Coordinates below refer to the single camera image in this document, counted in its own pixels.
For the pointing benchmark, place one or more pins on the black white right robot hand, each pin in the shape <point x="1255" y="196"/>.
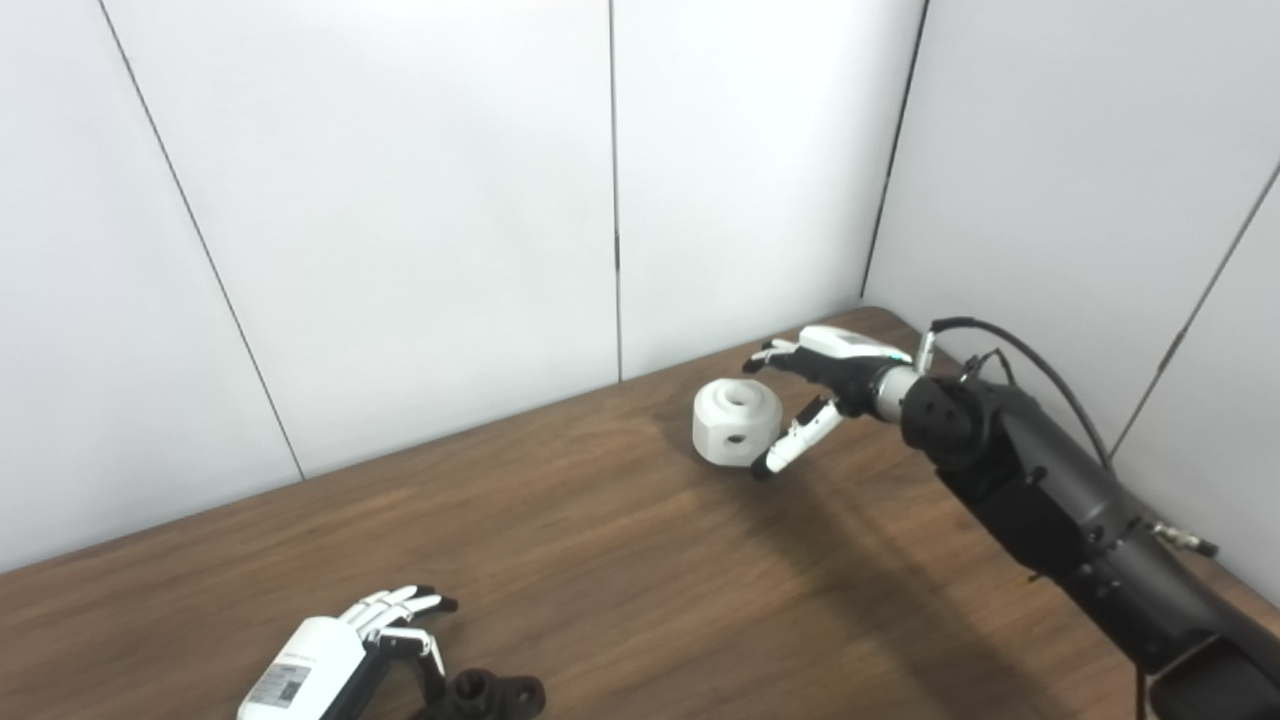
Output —
<point x="845" y="365"/>

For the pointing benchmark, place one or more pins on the black flanged holder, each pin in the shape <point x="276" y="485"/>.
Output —
<point x="490" y="695"/>

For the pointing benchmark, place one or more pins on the round white plastic piece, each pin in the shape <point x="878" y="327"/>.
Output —
<point x="720" y="425"/>

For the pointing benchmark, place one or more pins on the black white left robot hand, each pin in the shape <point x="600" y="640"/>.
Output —
<point x="310" y="660"/>

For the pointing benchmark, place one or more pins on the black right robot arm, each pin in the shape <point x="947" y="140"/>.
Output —
<point x="1050" y="490"/>

